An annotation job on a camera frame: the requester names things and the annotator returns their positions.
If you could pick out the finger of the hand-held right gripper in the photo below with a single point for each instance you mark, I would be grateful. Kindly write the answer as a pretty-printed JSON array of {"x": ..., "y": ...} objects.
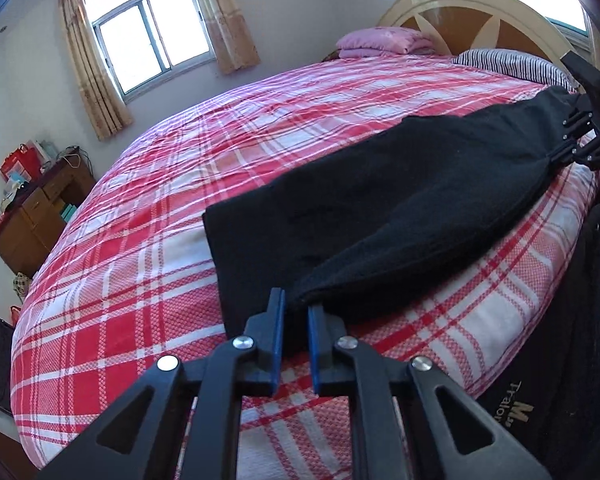
[
  {"x": 577, "y": 121},
  {"x": 575, "y": 152}
]

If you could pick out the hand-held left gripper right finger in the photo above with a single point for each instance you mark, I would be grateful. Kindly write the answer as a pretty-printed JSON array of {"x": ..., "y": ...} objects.
[{"x": 314, "y": 350}]

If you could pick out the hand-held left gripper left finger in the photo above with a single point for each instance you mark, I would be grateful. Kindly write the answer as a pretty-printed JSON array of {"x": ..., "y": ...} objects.
[{"x": 279, "y": 340}]

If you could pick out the black pants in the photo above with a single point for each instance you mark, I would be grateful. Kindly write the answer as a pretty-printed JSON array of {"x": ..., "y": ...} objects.
[{"x": 380, "y": 185}]

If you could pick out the striped pillow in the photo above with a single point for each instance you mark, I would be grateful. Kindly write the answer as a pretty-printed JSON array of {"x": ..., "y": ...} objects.
[{"x": 520, "y": 65}]

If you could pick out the cream and wood headboard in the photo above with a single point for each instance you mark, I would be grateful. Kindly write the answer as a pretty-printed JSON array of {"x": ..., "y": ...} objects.
[{"x": 455, "y": 20}]

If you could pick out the red plaid blanket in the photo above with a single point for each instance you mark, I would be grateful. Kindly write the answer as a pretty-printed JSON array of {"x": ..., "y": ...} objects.
[{"x": 155, "y": 210}]

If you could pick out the person's black jacket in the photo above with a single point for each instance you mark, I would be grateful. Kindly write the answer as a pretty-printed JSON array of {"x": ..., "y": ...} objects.
[{"x": 580, "y": 335}]

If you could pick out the teal box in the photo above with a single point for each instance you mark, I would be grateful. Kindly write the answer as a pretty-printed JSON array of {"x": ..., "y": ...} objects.
[{"x": 66, "y": 210}]

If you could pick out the patterned bag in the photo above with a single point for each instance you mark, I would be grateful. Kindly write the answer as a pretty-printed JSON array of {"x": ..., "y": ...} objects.
[{"x": 22, "y": 287}]

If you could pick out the wooden desk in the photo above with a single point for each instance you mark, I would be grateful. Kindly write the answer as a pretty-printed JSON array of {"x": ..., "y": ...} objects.
[{"x": 30, "y": 220}]

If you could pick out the white paper bag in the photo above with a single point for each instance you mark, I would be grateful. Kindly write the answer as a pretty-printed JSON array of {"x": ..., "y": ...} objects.
[{"x": 46, "y": 152}]

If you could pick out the red paper bag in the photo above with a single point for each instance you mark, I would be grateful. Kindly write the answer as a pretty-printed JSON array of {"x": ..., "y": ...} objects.
[{"x": 17, "y": 165}]

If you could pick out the beige patterned curtain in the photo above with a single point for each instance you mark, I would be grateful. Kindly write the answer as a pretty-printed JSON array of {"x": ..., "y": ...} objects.
[
  {"x": 225, "y": 15},
  {"x": 92, "y": 70}
]

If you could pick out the sliding window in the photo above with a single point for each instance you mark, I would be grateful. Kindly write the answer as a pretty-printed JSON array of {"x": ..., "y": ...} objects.
[{"x": 145, "y": 35}]

